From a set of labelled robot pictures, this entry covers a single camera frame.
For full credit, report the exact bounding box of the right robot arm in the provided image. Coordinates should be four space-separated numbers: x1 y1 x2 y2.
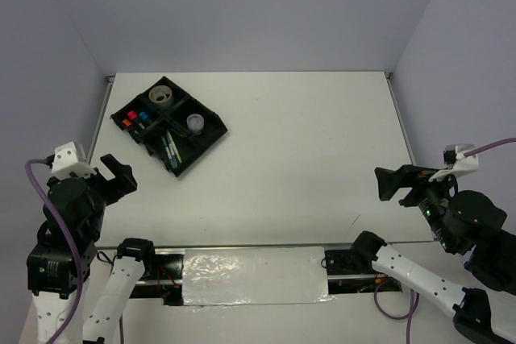
350 164 515 343

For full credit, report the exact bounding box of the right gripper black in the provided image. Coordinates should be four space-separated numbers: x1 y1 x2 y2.
372 160 460 250

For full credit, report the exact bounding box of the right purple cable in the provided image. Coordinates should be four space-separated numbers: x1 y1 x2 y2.
372 137 516 344

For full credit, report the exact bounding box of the blue-capped highlighter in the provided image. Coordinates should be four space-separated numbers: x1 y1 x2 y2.
139 111 152 126

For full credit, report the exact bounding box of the pink-capped highlighter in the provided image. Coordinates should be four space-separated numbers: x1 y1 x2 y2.
127 110 144 128

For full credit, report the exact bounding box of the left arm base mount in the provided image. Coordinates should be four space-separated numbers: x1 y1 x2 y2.
130 254 184 306

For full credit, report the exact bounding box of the green pen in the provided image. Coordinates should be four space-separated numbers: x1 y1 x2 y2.
161 136 173 160

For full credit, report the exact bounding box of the small clear tape roll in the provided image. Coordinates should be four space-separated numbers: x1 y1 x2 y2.
156 94 169 103

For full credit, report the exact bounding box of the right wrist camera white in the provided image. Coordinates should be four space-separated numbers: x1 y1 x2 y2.
429 144 480 182

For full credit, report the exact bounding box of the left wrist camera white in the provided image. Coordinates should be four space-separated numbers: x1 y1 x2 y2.
51 141 97 180

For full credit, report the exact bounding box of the black four-compartment organizer tray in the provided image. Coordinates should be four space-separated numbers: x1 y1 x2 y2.
110 77 227 177

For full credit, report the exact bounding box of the large clear tape roll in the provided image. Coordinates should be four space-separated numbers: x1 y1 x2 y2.
148 85 174 110

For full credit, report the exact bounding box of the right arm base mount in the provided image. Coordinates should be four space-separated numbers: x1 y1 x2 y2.
320 249 402 296

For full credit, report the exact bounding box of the clear jar of pins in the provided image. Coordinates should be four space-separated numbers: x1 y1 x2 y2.
186 114 205 135

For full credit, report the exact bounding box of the silver foil cover plate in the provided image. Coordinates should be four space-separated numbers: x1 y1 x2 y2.
182 247 333 306

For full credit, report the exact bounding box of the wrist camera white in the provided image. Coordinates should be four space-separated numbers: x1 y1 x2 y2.
429 144 480 182
51 141 97 180

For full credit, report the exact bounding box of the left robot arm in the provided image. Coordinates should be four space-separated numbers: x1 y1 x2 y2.
25 149 158 343

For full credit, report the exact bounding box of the yellow pen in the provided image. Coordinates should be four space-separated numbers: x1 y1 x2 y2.
167 131 182 164

